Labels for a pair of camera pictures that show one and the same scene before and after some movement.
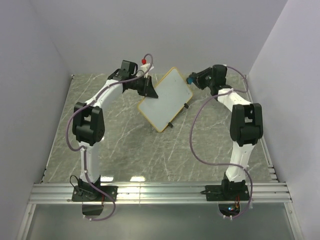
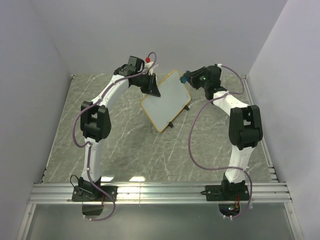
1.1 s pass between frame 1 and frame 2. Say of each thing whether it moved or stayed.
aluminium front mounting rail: stayed
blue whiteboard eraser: moved
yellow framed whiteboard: stayed
